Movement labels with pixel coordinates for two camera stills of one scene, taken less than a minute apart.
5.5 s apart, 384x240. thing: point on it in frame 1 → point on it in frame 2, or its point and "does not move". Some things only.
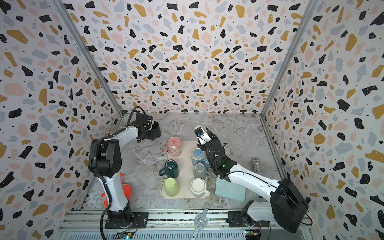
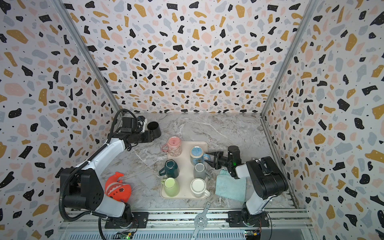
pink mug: x=173 y=146 does not move
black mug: x=155 y=132 does not move
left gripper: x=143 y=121 → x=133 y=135
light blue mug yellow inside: x=198 y=156 does not move
